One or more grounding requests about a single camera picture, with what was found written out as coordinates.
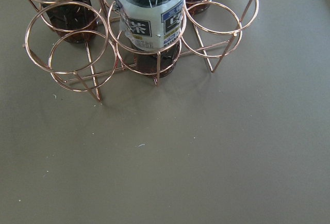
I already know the tea bottle one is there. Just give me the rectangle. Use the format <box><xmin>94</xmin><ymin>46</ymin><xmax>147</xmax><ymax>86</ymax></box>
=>
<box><xmin>115</xmin><ymin>0</ymin><xmax>184</xmax><ymax>77</ymax></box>

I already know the copper wire bottle rack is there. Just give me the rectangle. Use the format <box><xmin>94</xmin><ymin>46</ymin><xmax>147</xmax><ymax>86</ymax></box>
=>
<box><xmin>14</xmin><ymin>0</ymin><xmax>259</xmax><ymax>103</ymax></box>

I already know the tea bottle three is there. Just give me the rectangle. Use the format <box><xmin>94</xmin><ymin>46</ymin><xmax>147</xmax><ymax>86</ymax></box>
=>
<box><xmin>22</xmin><ymin>0</ymin><xmax>98</xmax><ymax>44</ymax></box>

